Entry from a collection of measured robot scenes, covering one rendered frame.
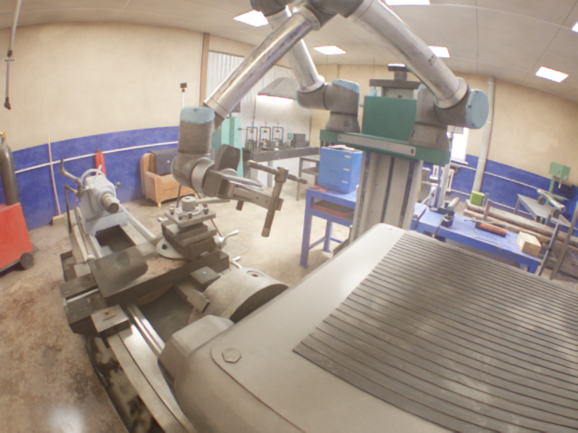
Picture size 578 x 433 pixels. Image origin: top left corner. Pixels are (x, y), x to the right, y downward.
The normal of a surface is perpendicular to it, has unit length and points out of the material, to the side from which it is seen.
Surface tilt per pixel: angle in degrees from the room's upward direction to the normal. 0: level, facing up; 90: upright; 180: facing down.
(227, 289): 16
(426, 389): 0
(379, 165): 90
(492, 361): 0
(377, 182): 90
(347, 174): 90
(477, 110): 92
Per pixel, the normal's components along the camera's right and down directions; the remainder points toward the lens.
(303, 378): 0.06, -0.93
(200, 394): -0.40, -0.48
